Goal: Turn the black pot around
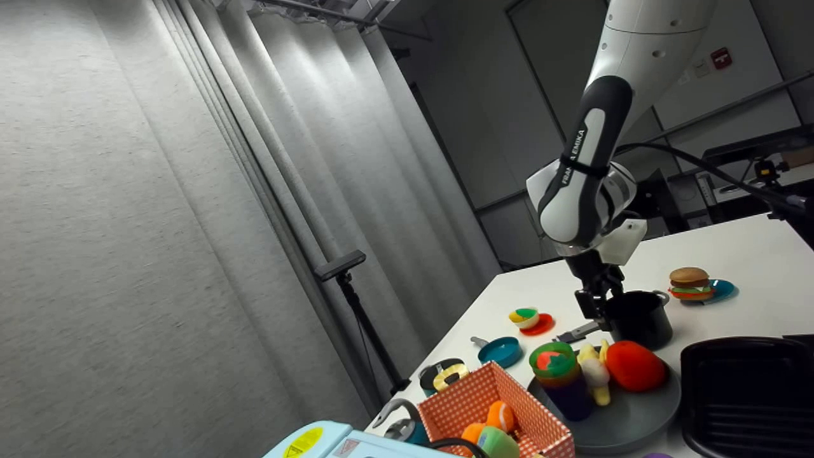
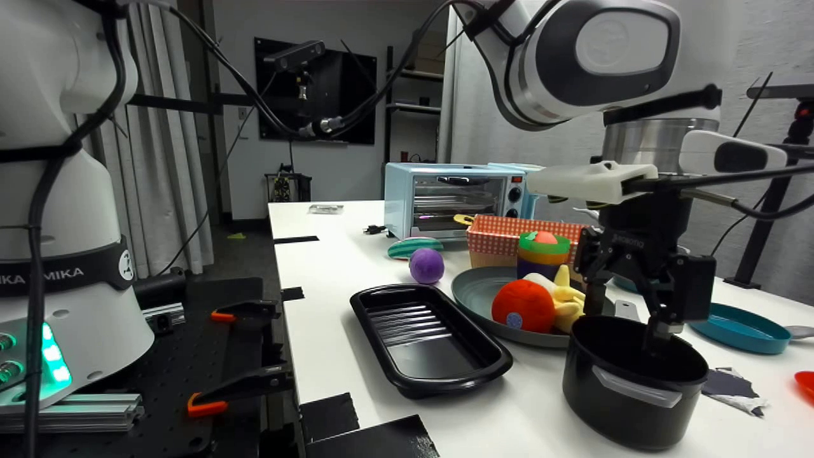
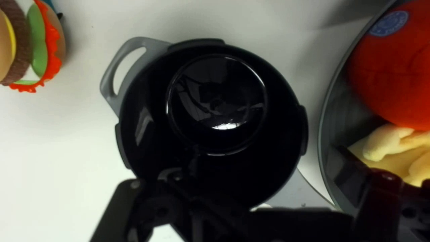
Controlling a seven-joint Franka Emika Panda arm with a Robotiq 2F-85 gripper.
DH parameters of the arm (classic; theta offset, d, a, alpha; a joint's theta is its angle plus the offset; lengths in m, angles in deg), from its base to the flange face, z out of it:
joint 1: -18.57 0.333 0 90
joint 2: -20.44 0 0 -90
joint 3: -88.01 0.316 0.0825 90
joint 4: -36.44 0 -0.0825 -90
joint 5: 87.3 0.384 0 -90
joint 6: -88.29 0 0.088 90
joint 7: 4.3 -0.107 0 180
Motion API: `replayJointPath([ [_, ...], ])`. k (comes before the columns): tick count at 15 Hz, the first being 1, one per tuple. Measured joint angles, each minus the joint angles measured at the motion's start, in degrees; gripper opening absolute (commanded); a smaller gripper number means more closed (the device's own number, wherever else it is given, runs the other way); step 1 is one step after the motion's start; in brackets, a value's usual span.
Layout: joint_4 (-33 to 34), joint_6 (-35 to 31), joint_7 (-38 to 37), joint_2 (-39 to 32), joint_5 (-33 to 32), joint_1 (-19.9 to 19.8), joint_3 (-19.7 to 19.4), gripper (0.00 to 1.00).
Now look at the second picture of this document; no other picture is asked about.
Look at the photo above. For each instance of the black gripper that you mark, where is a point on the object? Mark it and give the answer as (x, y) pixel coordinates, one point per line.
(640, 221)

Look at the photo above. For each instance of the yellow white plush toy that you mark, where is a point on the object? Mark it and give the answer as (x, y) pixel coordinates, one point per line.
(571, 310)

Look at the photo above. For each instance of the multicoloured toy ball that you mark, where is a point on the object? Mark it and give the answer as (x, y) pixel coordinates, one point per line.
(545, 245)

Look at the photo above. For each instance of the blue teal plate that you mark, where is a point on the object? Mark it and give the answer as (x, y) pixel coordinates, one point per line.
(747, 333)

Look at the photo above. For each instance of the red orange plush ball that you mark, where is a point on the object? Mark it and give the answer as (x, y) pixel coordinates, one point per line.
(522, 302)

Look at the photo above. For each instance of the black tripod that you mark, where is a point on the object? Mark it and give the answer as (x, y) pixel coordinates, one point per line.
(758, 251)

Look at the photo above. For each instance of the red checkered basket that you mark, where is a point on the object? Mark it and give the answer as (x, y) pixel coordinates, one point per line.
(509, 245)

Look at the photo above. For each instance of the grey round plate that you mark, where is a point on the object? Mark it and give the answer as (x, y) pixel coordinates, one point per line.
(480, 296)

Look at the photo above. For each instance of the small yellow toy item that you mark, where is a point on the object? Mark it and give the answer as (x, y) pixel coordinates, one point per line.
(464, 221)

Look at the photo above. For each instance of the red plate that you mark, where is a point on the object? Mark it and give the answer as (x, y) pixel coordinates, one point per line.
(808, 389)

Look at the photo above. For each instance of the purple ball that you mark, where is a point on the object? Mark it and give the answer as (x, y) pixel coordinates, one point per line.
(426, 265)

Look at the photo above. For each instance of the black ridged baking tray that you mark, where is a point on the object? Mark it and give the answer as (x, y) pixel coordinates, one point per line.
(424, 340)

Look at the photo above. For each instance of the green teal small plate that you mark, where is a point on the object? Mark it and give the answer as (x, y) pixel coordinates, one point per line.
(407, 251)

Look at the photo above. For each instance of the light blue toy oven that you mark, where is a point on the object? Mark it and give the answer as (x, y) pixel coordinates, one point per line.
(407, 194)

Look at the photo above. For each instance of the small black object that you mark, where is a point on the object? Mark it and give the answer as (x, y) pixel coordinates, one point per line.
(374, 230)

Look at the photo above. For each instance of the white curtain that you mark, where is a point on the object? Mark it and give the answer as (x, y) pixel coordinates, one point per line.
(796, 34)

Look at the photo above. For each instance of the black flat panel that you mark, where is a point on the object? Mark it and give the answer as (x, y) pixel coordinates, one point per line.
(373, 441)
(326, 418)

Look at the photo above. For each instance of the cardboard box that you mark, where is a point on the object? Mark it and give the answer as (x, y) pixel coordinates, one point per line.
(429, 55)

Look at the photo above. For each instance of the small dark cart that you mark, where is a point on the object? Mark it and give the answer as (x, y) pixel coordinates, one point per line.
(288, 184)

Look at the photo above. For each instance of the black clamp orange tip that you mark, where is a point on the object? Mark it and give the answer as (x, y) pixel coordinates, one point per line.
(246, 386)
(250, 311)

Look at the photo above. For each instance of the black robot mounting stand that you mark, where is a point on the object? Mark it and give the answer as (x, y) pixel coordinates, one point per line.
(168, 357)

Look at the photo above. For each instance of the black horizontal bar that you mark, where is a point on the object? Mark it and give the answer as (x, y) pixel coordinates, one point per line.
(168, 104)

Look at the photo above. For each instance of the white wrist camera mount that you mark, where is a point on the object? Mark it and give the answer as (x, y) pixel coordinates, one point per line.
(585, 180)

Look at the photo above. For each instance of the black camera on tripod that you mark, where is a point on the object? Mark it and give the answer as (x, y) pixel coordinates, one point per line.
(785, 92)

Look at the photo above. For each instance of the dark wall shelf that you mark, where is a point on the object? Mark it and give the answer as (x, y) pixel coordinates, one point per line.
(416, 109)

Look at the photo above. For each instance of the black table bracket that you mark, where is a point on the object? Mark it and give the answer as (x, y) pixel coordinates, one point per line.
(293, 294)

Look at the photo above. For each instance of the black wall screen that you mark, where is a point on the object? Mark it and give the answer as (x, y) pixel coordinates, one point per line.
(346, 86)

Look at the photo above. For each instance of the black stereo camera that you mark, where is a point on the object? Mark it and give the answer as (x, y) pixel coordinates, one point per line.
(295, 51)

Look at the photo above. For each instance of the aluminium rail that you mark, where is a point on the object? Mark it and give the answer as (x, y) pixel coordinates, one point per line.
(102, 414)

